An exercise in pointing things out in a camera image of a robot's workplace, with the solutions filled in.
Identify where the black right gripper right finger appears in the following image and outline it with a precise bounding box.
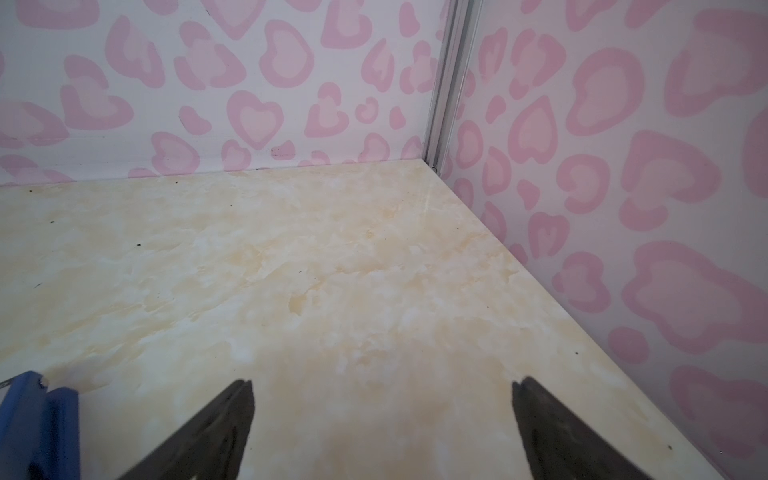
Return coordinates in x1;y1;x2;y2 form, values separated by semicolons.
511;376;650;480

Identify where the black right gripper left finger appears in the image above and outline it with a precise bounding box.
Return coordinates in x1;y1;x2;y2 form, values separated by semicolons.
122;380;255;480

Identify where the aluminium corner post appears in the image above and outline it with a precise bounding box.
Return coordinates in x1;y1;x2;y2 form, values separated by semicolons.
423;0;483;175

